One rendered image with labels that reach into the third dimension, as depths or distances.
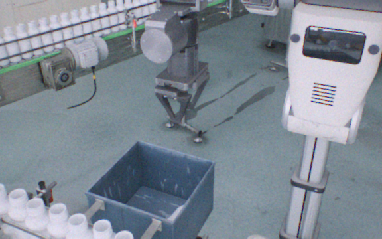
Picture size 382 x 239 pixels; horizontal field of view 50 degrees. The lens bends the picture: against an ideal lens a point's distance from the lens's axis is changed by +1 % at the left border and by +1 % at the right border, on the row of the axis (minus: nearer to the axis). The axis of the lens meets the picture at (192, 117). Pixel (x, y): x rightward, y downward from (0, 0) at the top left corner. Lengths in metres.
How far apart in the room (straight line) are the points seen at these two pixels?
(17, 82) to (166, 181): 0.97
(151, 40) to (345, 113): 0.68
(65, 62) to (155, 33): 1.51
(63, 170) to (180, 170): 1.62
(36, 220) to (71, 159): 2.11
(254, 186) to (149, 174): 1.31
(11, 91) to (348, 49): 1.60
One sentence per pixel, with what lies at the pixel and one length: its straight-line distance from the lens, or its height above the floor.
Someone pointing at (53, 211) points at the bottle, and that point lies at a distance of 0.99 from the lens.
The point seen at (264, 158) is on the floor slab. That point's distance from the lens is 3.03.
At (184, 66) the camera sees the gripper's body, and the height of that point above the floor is 1.51.
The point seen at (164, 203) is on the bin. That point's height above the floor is 0.73.
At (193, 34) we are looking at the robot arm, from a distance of 0.71.
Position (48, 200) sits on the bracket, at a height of 1.05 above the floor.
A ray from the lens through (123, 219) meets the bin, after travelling 1.31.
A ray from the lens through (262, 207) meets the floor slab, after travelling 2.64.
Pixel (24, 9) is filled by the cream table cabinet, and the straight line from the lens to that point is 4.69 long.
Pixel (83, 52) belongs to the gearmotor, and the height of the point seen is 1.02.
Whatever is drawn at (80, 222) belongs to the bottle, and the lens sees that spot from 0.96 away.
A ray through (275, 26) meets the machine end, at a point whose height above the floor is 0.28.
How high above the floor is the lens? 1.81
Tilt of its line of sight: 32 degrees down
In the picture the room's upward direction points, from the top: straight up
